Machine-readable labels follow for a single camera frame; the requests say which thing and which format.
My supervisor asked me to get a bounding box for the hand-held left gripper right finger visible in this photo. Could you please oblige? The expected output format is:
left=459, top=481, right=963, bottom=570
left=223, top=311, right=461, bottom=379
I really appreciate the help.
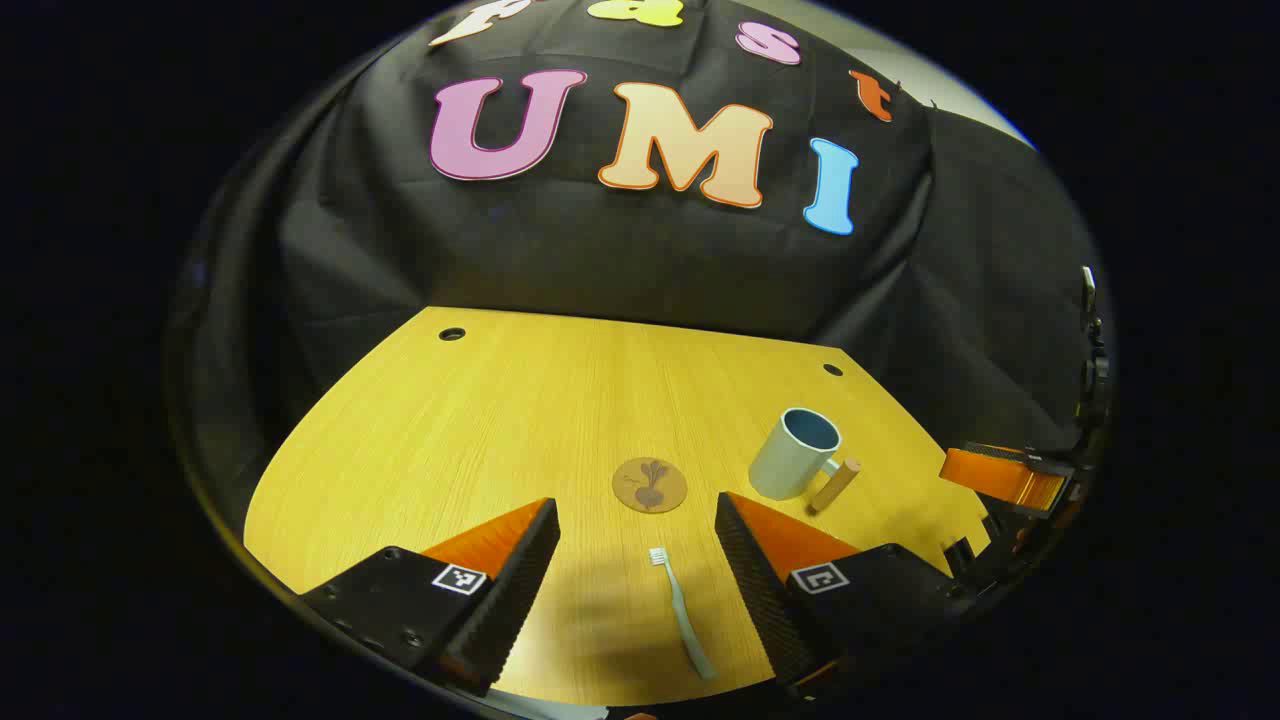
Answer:
left=714, top=491, right=988, bottom=701

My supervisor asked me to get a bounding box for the wooden desktop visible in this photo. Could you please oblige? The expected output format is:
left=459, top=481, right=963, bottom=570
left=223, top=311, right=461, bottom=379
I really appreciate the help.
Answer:
left=243, top=306, right=1001, bottom=706

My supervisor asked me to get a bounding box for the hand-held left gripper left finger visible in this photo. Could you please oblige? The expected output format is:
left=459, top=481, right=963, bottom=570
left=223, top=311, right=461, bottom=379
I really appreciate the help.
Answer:
left=300, top=497, right=562, bottom=698

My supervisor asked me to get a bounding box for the round cork coaster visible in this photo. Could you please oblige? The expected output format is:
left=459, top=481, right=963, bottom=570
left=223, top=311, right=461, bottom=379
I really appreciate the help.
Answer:
left=612, top=457, right=688, bottom=514

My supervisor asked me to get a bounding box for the black backdrop cloth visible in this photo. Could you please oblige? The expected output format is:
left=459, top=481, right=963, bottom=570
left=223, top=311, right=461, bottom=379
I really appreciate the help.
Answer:
left=170, top=0, right=1101, bottom=561

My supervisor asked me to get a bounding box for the white cup with wooden handle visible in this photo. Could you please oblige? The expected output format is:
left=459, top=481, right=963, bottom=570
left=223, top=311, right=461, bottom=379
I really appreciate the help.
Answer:
left=748, top=407, right=861, bottom=514

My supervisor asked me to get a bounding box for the pale green toothbrush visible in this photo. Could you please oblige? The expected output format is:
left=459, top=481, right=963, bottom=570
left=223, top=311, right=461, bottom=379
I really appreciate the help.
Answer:
left=648, top=546, right=717, bottom=681

